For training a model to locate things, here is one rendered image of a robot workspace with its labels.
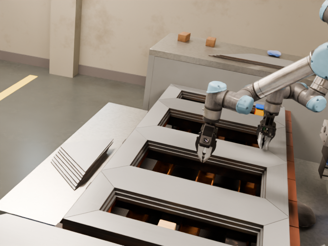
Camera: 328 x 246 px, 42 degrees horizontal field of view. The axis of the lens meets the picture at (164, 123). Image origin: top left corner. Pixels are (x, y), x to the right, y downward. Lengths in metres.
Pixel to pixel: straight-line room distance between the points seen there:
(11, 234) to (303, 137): 2.00
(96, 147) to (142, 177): 0.41
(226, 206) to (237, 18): 3.59
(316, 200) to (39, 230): 1.32
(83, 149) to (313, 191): 1.15
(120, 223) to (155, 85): 1.57
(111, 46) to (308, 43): 2.29
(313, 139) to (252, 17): 2.40
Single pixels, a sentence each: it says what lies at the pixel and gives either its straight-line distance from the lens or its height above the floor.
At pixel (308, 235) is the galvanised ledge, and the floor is 0.68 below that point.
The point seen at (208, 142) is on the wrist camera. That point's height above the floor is 1.00.
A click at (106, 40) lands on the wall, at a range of 5.30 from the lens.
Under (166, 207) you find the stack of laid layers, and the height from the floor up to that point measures 0.83.
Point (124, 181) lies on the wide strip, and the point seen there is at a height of 0.86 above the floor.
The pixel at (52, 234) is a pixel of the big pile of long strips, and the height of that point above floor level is 0.85.
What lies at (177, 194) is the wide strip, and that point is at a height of 0.86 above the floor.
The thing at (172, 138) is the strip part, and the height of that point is 0.86.
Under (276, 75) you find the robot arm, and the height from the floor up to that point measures 1.29.
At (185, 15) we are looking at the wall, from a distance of 5.04.
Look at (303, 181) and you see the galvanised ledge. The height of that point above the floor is 0.68.
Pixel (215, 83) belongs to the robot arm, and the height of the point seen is 1.22.
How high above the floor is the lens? 1.75
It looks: 24 degrees down
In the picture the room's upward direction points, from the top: 8 degrees clockwise
